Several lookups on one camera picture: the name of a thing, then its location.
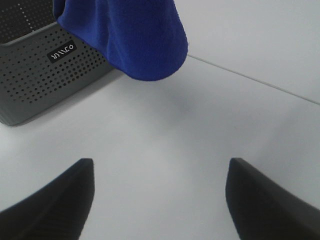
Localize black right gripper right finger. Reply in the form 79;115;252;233
225;158;320;240

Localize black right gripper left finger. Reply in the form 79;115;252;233
0;158;95;240

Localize blue microfiber towel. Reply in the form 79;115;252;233
52;0;189;81

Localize grey perforated plastic basket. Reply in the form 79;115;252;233
0;0;113;126

